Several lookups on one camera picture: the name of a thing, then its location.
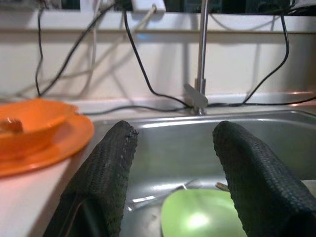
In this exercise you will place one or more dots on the brown food piece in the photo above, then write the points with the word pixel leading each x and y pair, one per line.
pixel 12 124

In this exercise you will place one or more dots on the green plastic plate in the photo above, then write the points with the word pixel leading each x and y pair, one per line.
pixel 192 214

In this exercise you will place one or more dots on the stainless steel faucet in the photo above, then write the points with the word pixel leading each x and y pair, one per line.
pixel 203 49

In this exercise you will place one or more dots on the white wall ledge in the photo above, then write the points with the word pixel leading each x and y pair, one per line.
pixel 61 21

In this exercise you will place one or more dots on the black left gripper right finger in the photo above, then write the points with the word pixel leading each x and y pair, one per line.
pixel 259 185

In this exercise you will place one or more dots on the orange plastic plate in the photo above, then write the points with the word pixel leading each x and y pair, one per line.
pixel 74 138

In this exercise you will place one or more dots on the stainless steel sink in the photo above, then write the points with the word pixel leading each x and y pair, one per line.
pixel 172 148

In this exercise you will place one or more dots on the orange plastic bowl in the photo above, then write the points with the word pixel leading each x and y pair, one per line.
pixel 37 118

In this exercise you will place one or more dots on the white power adapter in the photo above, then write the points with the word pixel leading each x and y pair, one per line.
pixel 145 5

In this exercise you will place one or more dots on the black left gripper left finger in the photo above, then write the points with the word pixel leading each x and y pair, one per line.
pixel 103 172

